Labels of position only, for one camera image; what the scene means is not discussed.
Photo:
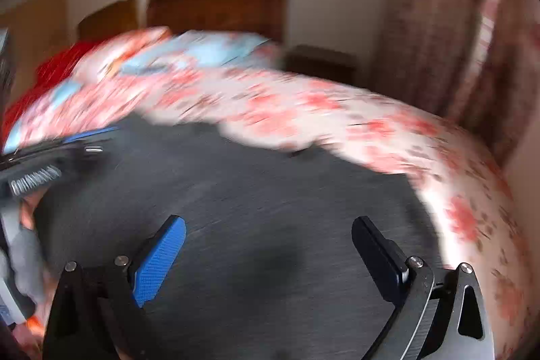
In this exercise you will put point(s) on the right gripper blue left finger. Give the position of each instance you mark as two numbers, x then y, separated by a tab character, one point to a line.
97	312

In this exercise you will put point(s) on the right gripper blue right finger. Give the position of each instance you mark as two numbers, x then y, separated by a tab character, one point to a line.
439	313

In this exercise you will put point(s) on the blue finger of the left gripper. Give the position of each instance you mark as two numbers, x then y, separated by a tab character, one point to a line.
89	134

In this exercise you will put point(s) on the dark striped knit sweater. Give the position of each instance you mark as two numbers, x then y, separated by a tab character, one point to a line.
268	269

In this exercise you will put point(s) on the left hand grey glove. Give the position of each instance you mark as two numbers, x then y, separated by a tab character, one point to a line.
22	268

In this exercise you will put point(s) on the pink floral pillow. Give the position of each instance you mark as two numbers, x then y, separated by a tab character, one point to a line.
104	61

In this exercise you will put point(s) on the red blanket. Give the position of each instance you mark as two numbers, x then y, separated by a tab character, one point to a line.
48	75

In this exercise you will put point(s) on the small wooden headboard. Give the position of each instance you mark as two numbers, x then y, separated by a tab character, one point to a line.
112	20

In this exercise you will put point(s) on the cardboard box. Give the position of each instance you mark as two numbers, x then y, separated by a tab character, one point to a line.
38	30

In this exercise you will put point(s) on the light blue floral pillow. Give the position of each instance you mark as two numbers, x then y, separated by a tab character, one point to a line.
200	48

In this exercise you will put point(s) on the pink floral quilt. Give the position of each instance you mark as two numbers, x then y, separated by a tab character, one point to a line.
454	175

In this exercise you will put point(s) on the large wooden headboard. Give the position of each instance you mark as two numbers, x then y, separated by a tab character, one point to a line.
267	18

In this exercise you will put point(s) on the dark wooden nightstand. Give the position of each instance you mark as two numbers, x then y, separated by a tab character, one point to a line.
322	63

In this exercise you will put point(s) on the floral pink curtain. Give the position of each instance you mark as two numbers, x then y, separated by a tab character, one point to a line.
472	62

